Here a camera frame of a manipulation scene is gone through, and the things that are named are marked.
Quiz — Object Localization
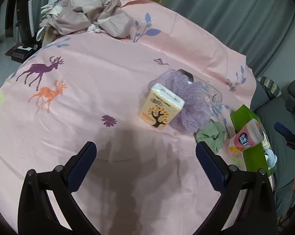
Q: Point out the green towel cloth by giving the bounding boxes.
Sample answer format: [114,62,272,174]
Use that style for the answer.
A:
[195,120,226,154]

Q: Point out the purple mesh bath sponge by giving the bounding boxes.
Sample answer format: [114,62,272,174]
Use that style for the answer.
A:
[147,69,212,133]

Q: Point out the yellow tissue pack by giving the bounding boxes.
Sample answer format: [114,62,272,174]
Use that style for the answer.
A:
[139,83,185,130]

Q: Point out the blue white plush toy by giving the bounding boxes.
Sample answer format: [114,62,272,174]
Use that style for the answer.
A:
[265,149,277,169]

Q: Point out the grey-blue sofa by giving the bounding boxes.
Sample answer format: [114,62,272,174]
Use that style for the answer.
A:
[250,80,295,216]

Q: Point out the green cardboard box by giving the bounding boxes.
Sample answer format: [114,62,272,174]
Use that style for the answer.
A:
[226,105,277,176]

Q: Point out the pink wet wipes canister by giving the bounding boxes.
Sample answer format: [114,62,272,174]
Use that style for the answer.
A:
[225,118,265,156]

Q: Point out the patterned cushion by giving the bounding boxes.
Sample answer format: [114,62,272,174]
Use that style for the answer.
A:
[257,76,282,100]

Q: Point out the clear glass bottle steel cap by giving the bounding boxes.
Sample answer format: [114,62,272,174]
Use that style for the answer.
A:
[178,69,222,107]

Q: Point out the teal curtain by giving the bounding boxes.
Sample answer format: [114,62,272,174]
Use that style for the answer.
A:
[151,0,295,76]

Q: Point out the pink printed bed sheet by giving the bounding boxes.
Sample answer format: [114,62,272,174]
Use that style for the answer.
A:
[0,0,257,234]

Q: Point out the crumpled beige cloth pile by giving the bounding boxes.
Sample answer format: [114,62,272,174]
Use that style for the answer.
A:
[40,0,133,39]

